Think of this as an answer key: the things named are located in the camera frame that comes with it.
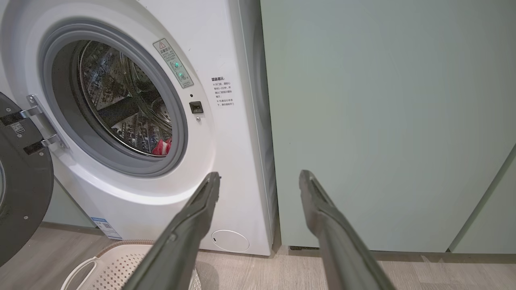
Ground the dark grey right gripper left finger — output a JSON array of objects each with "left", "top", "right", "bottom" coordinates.
[{"left": 123, "top": 172, "right": 221, "bottom": 290}]

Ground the red garment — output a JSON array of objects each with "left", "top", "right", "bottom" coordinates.
[{"left": 152, "top": 138, "right": 173, "bottom": 156}]

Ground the white front-load washing machine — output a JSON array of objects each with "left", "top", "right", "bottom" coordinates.
[{"left": 0, "top": 0, "right": 279, "bottom": 256}]

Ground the beige perforated laundry basket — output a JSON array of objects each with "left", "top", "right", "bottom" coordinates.
[{"left": 60, "top": 240, "right": 202, "bottom": 290}]

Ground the grey round washing machine door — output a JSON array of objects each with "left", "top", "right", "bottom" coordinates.
[{"left": 0, "top": 92, "right": 55, "bottom": 266}]

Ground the warning sticker with triangle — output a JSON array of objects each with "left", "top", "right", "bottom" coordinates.
[{"left": 152, "top": 38, "right": 194, "bottom": 89}]

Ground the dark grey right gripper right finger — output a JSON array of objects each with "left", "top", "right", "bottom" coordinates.
[{"left": 299, "top": 170, "right": 397, "bottom": 290}]

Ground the round white filter cover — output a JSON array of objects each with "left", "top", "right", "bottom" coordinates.
[{"left": 211, "top": 230, "right": 250, "bottom": 253}]

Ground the steel washing drum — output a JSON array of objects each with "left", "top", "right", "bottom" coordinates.
[{"left": 77, "top": 40, "right": 174, "bottom": 157}]

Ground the metal door hinge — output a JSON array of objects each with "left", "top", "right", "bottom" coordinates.
[{"left": 0, "top": 94, "right": 69, "bottom": 155}]

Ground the wide pale green cabinet panel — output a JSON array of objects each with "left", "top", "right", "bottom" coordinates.
[{"left": 260, "top": 0, "right": 516, "bottom": 253}]

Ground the grey rubber door gasket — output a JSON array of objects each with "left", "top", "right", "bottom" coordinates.
[{"left": 39, "top": 22, "right": 189, "bottom": 178}]

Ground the blue white energy label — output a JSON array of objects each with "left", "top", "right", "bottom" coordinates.
[{"left": 91, "top": 217, "right": 123, "bottom": 240}]

